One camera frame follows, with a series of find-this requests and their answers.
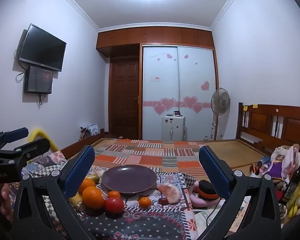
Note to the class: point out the red tomato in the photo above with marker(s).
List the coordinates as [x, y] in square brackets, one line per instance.
[114, 205]

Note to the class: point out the pink gift bag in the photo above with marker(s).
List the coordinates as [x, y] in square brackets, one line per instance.
[293, 157]

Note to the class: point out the purple plate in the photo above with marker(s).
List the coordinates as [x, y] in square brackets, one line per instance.
[128, 178]

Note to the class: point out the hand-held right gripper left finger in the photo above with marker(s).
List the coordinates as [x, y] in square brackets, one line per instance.
[80, 170]

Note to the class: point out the yellow chair back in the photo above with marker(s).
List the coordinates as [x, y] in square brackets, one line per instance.
[40, 132]

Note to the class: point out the woven straw mat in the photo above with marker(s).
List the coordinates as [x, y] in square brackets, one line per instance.
[232, 152]

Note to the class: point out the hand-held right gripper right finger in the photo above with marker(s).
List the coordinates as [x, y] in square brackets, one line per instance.
[212, 172]

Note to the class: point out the bag with cloth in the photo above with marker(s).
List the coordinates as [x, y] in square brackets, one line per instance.
[88, 130]

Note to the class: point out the small red fruit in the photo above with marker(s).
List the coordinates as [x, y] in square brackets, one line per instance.
[162, 201]

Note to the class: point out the person's left hand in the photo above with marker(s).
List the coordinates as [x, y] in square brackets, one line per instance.
[8, 202]

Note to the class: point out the peeled citrus segment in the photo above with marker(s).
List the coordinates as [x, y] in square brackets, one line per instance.
[169, 192]

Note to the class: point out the standing fan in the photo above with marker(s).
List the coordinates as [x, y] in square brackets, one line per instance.
[220, 102]

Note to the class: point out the black wall television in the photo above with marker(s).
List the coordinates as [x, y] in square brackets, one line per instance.
[42, 47]

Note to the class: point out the brown wooden door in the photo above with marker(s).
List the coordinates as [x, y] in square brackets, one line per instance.
[125, 97]

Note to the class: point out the printed patchwork quilt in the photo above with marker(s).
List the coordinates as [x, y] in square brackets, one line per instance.
[152, 225]

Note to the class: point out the large orange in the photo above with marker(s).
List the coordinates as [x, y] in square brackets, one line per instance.
[93, 197]

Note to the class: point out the blue can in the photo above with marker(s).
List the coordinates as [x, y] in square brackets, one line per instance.
[264, 159]

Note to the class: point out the orange with white sticker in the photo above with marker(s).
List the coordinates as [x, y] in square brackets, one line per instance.
[88, 184]

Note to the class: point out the small tangerine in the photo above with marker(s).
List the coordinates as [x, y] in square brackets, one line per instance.
[144, 202]
[114, 194]

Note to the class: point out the wooden bed frame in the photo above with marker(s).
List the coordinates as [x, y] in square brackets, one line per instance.
[270, 122]

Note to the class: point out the dark wine bottle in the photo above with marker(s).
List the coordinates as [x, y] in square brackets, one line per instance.
[292, 182]

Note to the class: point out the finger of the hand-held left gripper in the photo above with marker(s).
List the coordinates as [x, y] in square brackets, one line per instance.
[36, 147]
[16, 133]

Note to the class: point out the wooden wardrobe with heart stickers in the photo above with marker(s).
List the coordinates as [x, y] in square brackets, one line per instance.
[155, 36]

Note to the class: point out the striped patchwork blanket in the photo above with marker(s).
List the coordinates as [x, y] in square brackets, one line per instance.
[150, 155]

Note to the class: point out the small black wall monitor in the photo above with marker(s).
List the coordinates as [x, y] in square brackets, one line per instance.
[38, 80]

